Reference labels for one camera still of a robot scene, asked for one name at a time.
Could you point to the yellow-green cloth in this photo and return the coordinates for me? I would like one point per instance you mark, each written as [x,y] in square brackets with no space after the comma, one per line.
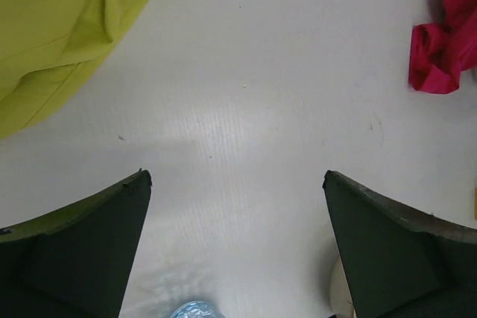
[50,48]

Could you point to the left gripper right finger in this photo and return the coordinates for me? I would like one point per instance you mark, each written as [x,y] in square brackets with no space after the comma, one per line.
[400,261]

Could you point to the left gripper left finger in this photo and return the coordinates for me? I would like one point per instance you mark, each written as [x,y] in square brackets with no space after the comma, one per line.
[75,261]

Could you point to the beige ceramic bowl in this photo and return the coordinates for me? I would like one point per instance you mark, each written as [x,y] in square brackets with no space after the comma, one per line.
[339,293]

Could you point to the clear blue plastic cup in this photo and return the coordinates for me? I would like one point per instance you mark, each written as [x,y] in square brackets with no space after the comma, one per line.
[197,309]

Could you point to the yellow cube block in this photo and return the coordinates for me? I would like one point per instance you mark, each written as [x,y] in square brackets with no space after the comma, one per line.
[475,203]

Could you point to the pink red cloth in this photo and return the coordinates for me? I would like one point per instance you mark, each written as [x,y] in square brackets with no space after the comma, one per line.
[441,51]

